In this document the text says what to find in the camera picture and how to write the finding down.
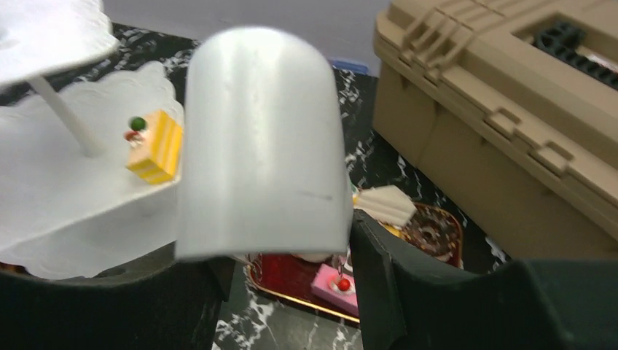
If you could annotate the metal serving tongs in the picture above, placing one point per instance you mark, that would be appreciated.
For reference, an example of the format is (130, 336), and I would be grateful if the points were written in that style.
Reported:
(263, 160)

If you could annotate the red dessert tray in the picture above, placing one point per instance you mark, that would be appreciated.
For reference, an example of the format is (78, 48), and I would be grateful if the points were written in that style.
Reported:
(289, 277)

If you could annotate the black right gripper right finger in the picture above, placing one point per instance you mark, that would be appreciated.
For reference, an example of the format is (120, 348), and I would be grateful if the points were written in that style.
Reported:
(409, 300)

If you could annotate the white three-tier cake stand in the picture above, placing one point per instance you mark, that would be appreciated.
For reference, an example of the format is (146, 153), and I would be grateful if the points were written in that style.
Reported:
(69, 205)

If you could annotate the pink rectangular cake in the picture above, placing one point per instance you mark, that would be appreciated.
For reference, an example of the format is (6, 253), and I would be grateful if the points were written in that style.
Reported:
(335, 288)

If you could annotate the tan plastic toolbox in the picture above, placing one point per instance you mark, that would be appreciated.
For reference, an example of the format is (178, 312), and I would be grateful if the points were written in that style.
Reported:
(510, 108)

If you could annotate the white triangle cake slice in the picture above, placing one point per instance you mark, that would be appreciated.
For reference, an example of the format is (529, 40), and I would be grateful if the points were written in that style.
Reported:
(386, 204)

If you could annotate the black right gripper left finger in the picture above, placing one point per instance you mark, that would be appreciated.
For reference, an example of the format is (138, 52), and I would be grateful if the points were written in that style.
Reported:
(152, 302)

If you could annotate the yellow layered cake piece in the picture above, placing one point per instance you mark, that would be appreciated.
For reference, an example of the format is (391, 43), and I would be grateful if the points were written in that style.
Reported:
(155, 147)

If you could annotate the chocolate sprinkled donut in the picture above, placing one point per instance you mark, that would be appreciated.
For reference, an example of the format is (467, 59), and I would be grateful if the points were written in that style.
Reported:
(435, 232)

